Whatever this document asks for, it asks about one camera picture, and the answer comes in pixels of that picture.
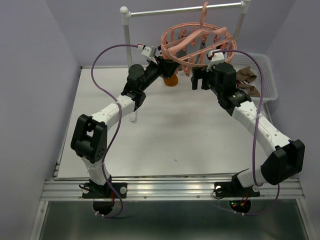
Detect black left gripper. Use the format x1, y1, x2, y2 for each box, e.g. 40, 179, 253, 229
139, 56, 180, 92

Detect pink round clip hanger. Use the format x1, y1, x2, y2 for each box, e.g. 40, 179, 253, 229
160, 2, 237, 76

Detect maroon white striped sock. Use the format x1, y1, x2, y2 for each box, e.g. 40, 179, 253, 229
236, 79, 248, 89

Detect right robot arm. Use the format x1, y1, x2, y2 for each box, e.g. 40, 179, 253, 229
191, 62, 305, 199

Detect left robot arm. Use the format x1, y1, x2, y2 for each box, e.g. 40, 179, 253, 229
70, 56, 179, 199

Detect white plastic basket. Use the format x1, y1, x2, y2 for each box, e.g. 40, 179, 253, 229
231, 52, 278, 104

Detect beige sock in basket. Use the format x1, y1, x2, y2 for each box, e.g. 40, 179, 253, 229
236, 66, 260, 98

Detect white drying rack stand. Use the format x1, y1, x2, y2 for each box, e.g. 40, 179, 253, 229
119, 0, 252, 123

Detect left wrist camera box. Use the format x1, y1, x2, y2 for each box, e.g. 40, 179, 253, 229
141, 45, 157, 63

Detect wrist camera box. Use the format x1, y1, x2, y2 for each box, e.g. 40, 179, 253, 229
206, 49, 225, 72
141, 45, 157, 63

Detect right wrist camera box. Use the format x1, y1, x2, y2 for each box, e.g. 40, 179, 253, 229
206, 49, 225, 72

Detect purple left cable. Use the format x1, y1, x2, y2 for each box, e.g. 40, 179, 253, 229
91, 44, 124, 219

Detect aluminium mounting rail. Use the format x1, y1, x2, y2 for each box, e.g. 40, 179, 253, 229
39, 172, 306, 201

